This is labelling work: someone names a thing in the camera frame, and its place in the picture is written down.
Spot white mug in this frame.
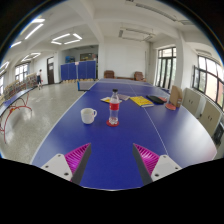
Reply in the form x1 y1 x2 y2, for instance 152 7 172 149
81 108 97 124

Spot left brown armchair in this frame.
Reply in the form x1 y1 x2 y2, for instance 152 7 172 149
104 70 115 79

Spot black pouch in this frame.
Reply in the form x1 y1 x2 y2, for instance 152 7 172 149
146 95 164 104

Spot grey booklet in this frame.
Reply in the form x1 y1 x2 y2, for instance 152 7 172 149
118 94 130 101

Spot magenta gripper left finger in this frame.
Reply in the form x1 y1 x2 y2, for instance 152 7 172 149
42 143 91 185

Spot red round coaster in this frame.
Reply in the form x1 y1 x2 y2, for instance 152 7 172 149
106 119 119 127

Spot black bin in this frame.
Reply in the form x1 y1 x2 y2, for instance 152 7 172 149
213 123 224 145

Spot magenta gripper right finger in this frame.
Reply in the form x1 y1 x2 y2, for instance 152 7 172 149
132 144 181 185

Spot red table tennis paddle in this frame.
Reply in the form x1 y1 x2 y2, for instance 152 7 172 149
165 103 176 111

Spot yellow book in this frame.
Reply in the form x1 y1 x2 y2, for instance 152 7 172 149
131 96 153 108

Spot person in dark clothes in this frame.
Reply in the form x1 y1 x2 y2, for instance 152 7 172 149
37 69 42 90

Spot beige cabinet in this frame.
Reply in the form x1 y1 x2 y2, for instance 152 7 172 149
199 101 221 136
182 88 201 118

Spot brown paper bag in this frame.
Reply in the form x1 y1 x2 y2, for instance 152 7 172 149
169 85 182 108

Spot folded table with red frame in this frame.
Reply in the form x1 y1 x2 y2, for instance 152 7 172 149
0 88 32 136

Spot brown armchair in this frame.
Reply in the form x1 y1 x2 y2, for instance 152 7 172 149
134 72 145 82
104 70 115 79

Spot near beige cabinet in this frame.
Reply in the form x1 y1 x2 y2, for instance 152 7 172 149
199 101 221 136

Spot clear bottle red label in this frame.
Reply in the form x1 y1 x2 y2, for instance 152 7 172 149
109 89 120 120

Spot blue table tennis table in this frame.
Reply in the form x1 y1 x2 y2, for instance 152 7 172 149
32 79 216 190

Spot far beige cabinet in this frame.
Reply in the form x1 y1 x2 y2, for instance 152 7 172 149
182 88 201 118

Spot blue partition barriers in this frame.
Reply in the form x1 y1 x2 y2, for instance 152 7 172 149
61 61 96 80

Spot right brown armchair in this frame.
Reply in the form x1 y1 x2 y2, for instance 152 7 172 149
134 72 145 82

